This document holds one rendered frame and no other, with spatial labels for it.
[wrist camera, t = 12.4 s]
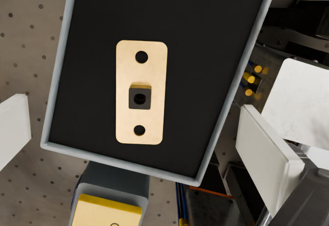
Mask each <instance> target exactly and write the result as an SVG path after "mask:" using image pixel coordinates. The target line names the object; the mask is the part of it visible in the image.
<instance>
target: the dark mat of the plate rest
mask: <svg viewBox="0 0 329 226"><path fill-rule="evenodd" d="M262 1H263V0H75V2H74V7H73V12H72V18H71V23H70V29H69V35H68V40H67V45H66V51H65V56H64V61H63V66H62V71H61V76H60V82H59V87H58V92H57V97H56V102H55V108H54V113H53V118H52V124H51V129H50V134H49V139H48V141H49V142H53V143H56V144H60V145H64V146H68V147H72V148H76V149H80V150H84V151H88V152H92V153H96V154H100V155H104V156H108V157H112V158H117V159H120V160H124V161H128V162H132V163H136V164H140V165H144V166H148V167H152V168H156V169H160V170H164V171H168V172H171V173H175V174H179V175H183V176H187V177H191V178H196V176H197V173H198V170H199V168H200V165H201V162H202V160H203V157H204V154H205V152H206V149H207V146H208V144H209V141H210V138H211V136H212V133H213V131H214V128H215V125H216V123H217V120H218V117H219V115H220V112H221V110H222V107H223V104H224V102H225V99H226V96H227V94H228V91H229V88H230V86H231V83H232V80H233V78H234V75H235V72H236V70H237V67H238V64H239V62H240V59H241V56H242V54H243V51H244V49H245V46H246V44H247V41H248V38H249V36H250V33H251V30H252V28H253V25H254V22H255V20H256V17H257V14H258V12H259V9H260V6H261V4H262ZM122 40H134V41H153V42H162V43H164V44H165V45H166V47H167V62H166V79H165V96H164V121H163V138H162V141H161V142H160V143H159V144H134V143H121V142H119V141H118V140H117V138H116V57H117V44H118V43H119V42H120V41H122Z"/></svg>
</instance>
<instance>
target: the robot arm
mask: <svg viewBox="0 0 329 226"><path fill-rule="evenodd" d="M30 140H31V129H30V119H29V109H28V98H27V96H26V95H25V94H15V95H13V96H12V97H10V98H9V99H7V100H5V101H4V102H2V103H1V104H0V171H1V170H2V169H3V167H4V166H5V165H6V164H7V163H8V162H9V161H10V160H11V159H12V158H13V157H14V156H15V155H16V154H17V153H18V152H19V151H20V150H21V149H22V148H23V147H24V146H25V145H26V144H27V143H28V142H29V141H30ZM235 147H236V149H237V151H238V153H239V155H240V157H241V159H242V161H243V163H244V165H245V167H246V168H247V170H248V172H249V174H250V176H251V178H252V180H253V182H254V184H255V186H256V188H257V190H258V192H259V193H260V195H261V197H262V199H263V201H264V203H265V205H266V207H267V209H268V211H269V213H270V215H271V217H272V218H273V219H272V221H271V222H270V223H269V225H268V226H329V170H327V169H323V168H318V167H317V166H316V165H315V164H314V163H313V161H312V160H311V159H309V158H308V156H307V155H306V154H304V152H303V151H302V150H301V149H300V148H299V147H297V146H295V145H294V144H292V143H286V142H285V141H284V140H283V139H282V138H281V137H280V136H279V134H278V133H277V132H276V131H275V130H274V129H273V128H272V127H271V125H270V124H269V123H268V122H267V121H266V120H265V119H264V118H263V117H262V115H261V114H260V113H259V112H258V111H257V110H256V109H255V108H254V107H253V105H243V106H241V111H240V118H239V125H238V131H237V138H236V145H235Z"/></svg>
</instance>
